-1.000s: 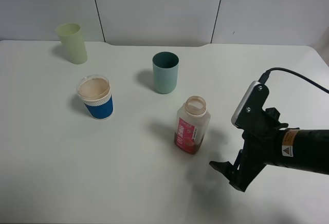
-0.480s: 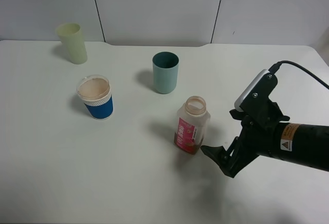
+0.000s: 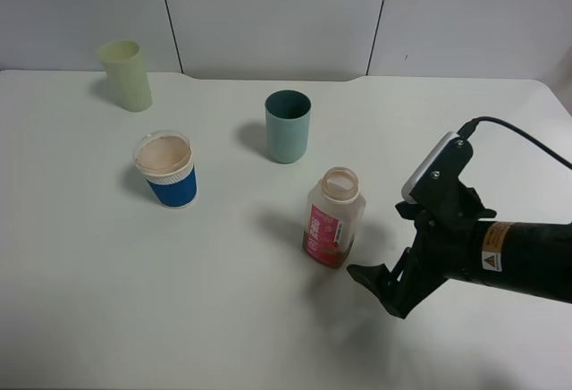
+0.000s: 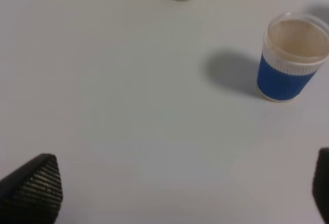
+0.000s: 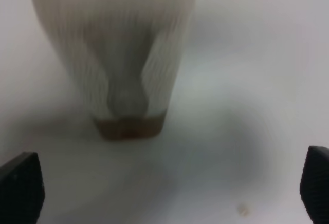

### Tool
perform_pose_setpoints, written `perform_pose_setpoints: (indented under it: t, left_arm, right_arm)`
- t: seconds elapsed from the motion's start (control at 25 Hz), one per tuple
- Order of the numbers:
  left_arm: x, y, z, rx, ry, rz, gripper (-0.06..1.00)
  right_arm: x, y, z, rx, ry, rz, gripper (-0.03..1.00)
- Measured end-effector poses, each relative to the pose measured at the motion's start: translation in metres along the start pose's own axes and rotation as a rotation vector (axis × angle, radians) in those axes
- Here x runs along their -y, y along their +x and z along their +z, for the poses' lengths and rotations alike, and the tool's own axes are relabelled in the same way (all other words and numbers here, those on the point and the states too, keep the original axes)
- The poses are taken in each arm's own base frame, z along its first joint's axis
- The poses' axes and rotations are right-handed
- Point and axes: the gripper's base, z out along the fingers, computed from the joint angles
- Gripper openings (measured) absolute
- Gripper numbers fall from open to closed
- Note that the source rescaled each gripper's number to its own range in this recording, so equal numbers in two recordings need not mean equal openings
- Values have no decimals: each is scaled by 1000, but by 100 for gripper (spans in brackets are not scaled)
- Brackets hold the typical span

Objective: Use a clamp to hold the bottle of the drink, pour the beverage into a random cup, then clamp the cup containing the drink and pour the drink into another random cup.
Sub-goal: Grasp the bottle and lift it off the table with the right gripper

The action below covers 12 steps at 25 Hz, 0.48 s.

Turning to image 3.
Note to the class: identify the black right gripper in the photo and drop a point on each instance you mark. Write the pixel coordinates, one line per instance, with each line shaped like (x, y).
(438, 255)

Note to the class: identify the clear bottle pink label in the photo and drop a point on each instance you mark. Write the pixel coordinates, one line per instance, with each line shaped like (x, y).
(335, 207)

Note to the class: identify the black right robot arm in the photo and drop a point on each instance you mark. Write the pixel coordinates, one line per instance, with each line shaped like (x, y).
(528, 258)

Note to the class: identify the teal plastic cup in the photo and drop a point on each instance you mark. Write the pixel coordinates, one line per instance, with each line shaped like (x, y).
(287, 119)

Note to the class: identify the blue sleeved paper cup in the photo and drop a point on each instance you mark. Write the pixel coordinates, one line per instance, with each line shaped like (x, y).
(165, 160)

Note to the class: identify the pale green plastic cup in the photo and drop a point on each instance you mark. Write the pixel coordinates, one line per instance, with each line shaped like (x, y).
(126, 75)

